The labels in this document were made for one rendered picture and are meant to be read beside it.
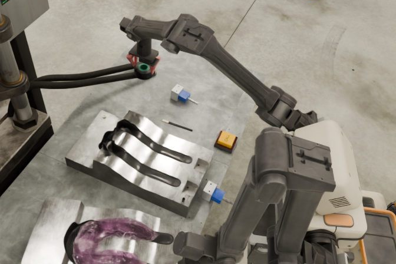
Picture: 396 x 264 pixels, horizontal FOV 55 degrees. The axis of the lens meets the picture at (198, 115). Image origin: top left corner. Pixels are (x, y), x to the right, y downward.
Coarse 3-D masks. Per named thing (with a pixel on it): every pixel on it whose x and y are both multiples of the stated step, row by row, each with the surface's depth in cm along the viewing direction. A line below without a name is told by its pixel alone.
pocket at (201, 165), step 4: (200, 160) 147; (204, 160) 146; (196, 164) 147; (200, 164) 148; (204, 164) 148; (208, 164) 146; (196, 168) 146; (200, 168) 147; (204, 168) 147; (204, 172) 144
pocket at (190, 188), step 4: (188, 184) 141; (192, 184) 140; (196, 184) 139; (184, 188) 140; (188, 188) 140; (192, 188) 141; (196, 188) 140; (184, 192) 139; (188, 192) 139; (192, 192) 140
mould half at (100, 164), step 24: (96, 120) 155; (144, 120) 150; (96, 144) 148; (120, 144) 140; (168, 144) 149; (192, 144) 150; (96, 168) 139; (120, 168) 136; (168, 168) 142; (192, 168) 143; (144, 192) 138; (168, 192) 135
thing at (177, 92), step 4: (176, 88) 173; (180, 88) 173; (172, 92) 172; (176, 92) 171; (180, 92) 173; (184, 92) 174; (172, 96) 174; (176, 96) 172; (180, 96) 172; (184, 96) 172; (188, 96) 172; (176, 100) 174; (180, 100) 174; (184, 100) 172; (192, 100) 172
